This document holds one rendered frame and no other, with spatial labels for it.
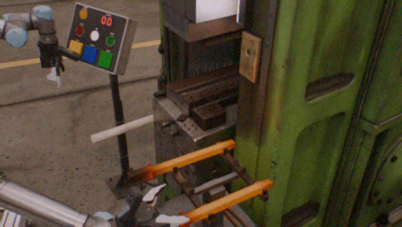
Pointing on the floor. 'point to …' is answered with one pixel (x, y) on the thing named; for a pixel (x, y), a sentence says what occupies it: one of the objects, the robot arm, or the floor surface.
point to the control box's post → (118, 121)
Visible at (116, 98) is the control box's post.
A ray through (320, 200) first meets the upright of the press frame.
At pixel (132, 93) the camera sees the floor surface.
